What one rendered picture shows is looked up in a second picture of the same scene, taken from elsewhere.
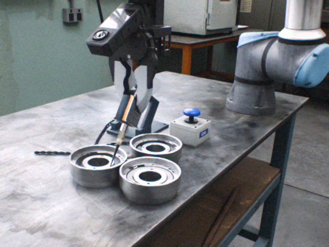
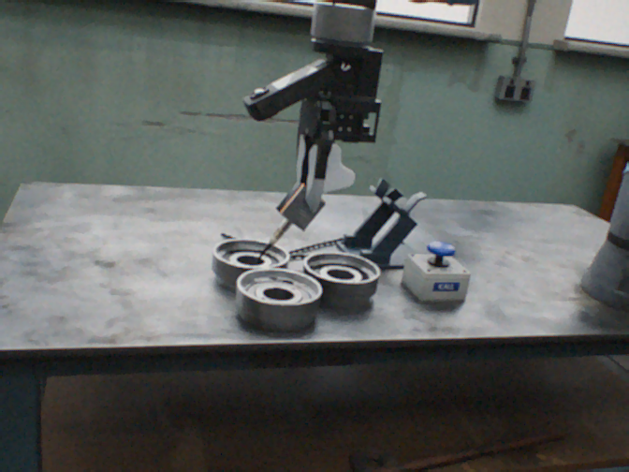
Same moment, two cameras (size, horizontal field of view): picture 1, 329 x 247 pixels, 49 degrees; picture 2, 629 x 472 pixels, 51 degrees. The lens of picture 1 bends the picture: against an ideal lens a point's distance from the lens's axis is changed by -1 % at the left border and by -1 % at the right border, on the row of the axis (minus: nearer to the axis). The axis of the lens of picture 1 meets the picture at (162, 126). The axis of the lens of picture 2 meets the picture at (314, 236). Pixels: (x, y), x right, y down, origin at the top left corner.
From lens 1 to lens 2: 0.47 m
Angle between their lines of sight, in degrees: 36
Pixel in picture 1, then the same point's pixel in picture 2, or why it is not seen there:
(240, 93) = (602, 259)
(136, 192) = (239, 301)
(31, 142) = (236, 225)
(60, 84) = (461, 197)
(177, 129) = (409, 268)
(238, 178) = (583, 423)
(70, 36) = (501, 124)
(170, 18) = not seen: outside the picture
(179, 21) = not seen: outside the picture
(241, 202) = (542, 455)
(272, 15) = not seen: outside the picture
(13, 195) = (144, 260)
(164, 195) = (266, 317)
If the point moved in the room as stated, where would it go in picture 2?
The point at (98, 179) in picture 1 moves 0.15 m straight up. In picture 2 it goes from (226, 275) to (236, 165)
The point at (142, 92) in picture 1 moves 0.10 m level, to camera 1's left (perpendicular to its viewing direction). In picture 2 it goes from (310, 182) to (255, 162)
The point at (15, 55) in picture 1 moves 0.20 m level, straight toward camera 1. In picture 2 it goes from (399, 134) to (387, 141)
